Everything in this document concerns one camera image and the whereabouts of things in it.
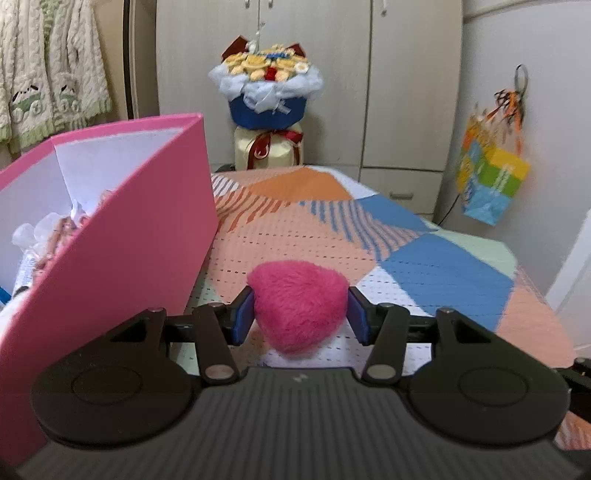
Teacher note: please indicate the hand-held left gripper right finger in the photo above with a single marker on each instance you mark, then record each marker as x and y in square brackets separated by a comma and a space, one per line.
[359, 318]

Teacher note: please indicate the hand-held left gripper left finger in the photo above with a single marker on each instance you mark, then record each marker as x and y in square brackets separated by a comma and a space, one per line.
[242, 318]

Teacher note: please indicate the pink heart plush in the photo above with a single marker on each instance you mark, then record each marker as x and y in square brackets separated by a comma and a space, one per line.
[295, 304]

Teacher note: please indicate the pink cardboard box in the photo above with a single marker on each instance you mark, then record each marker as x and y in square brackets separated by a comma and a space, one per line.
[115, 258]

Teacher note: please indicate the patchwork patterned tablecloth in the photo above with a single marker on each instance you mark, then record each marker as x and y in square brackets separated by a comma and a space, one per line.
[323, 221]

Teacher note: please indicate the white door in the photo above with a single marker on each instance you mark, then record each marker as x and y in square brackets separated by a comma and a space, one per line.
[577, 277]

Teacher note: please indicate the cream gift box red ribbon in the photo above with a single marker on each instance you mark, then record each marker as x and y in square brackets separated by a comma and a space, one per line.
[277, 154]

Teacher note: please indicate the colourful paper gift bag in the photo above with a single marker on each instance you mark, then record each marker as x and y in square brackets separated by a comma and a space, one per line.
[489, 184]

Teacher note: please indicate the patterned fabric scrunchie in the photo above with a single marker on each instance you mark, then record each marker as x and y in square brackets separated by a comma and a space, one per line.
[64, 230]

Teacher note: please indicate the white sheer fabric pouch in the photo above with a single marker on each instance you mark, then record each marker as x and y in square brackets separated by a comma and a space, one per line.
[32, 233]

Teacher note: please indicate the yellow flower bouquet blue wrap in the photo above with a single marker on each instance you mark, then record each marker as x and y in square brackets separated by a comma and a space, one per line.
[268, 87]

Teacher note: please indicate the beige tall cabinet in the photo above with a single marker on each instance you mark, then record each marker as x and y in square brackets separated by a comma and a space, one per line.
[113, 55]

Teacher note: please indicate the fluffy cream pajama top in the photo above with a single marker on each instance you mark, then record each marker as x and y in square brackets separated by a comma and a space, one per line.
[46, 69]

